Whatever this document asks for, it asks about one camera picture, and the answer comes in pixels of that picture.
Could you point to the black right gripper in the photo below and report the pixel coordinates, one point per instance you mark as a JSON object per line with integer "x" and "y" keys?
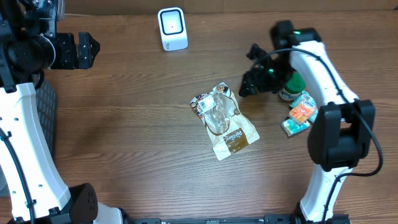
{"x": 260, "y": 84}

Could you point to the cardboard backdrop panel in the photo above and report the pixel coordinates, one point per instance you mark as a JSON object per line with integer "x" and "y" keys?
{"x": 142, "y": 7}

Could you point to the teal wet wipes pack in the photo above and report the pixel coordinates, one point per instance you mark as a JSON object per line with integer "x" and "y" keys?
{"x": 305, "y": 96}

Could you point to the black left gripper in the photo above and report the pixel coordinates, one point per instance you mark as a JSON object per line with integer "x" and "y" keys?
{"x": 73, "y": 60}

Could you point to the orange tissue pack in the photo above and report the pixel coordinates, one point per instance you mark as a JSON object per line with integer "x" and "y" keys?
{"x": 302, "y": 111}

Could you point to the beige plastic pouch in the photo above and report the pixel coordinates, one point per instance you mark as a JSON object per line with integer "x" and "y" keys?
{"x": 228, "y": 129}

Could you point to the green capped bottle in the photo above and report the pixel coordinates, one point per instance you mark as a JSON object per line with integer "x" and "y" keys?
{"x": 293, "y": 88}

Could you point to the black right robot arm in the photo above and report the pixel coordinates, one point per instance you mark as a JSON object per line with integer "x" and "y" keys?
{"x": 343, "y": 128}

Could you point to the white barcode scanner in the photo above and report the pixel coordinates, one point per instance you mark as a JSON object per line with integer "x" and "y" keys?
{"x": 172, "y": 28}

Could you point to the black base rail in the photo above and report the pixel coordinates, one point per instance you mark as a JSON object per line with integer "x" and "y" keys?
{"x": 211, "y": 221}

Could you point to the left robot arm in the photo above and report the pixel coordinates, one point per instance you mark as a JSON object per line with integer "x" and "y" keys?
{"x": 30, "y": 45}

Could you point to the teal tissue pack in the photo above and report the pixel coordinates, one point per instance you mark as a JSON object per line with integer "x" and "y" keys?
{"x": 292, "y": 128}

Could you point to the grey plastic mesh basket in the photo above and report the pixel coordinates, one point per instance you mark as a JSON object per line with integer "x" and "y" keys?
{"x": 46, "y": 100}

